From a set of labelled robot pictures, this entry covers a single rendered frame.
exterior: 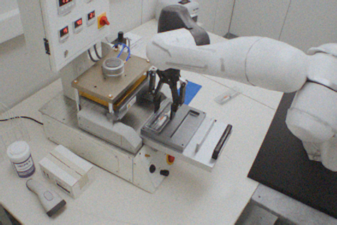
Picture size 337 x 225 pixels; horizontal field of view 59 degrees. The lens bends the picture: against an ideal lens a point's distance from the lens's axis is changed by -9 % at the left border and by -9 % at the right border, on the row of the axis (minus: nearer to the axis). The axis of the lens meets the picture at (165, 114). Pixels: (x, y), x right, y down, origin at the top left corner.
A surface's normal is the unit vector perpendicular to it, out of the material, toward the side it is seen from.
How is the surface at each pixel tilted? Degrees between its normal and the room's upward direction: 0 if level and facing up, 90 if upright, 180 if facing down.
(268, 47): 30
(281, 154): 43
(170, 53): 86
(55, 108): 0
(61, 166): 1
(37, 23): 90
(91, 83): 0
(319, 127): 62
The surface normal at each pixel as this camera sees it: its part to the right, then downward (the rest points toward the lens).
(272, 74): -0.75, 0.18
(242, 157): 0.07, -0.74
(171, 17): -0.23, 0.48
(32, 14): -0.47, 0.57
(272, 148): -0.30, -0.16
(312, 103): -0.56, -0.11
